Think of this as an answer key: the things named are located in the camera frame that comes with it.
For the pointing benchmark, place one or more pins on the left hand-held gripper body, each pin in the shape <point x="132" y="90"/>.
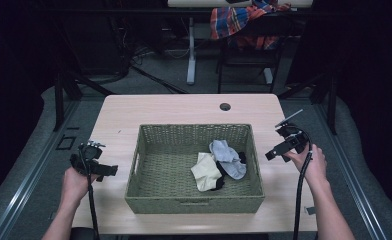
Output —
<point x="90" y="154"/>

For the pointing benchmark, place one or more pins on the black stool seat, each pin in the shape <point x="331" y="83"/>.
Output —
<point x="82" y="234"/>

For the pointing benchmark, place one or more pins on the green woven basket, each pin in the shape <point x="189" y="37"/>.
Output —
<point x="164" y="180"/>

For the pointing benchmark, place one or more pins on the white desk leg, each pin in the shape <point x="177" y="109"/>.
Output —
<point x="191" y="56"/>
<point x="268" y="76"/>

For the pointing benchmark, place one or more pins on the light grey sock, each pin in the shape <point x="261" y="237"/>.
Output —
<point x="229" y="158"/>

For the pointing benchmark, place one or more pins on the black sock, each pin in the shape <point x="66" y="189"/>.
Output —
<point x="221" y="173"/>

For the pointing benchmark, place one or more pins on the black chair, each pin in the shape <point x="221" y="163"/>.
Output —
<point x="250" y="55"/>

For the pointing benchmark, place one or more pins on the black metal stand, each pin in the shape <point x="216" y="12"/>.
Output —
<point x="59" y="100"/>
<point x="332" y="100"/>

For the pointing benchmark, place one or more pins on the person's right hand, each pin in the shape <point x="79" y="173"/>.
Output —
<point x="315" y="165"/>

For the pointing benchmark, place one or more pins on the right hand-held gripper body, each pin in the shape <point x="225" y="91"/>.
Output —
<point x="292" y="135"/>

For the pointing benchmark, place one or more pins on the cream sock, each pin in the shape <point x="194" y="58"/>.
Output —
<point x="205" y="171"/>

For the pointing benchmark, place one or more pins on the plaid cloth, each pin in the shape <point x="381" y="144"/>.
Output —
<point x="230" y="20"/>

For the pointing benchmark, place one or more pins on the person's left hand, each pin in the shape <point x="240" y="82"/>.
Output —
<point x="75" y="184"/>

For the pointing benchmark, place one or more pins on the metal floor rail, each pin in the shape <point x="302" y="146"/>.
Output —
<point x="34" y="170"/>
<point x="350" y="170"/>

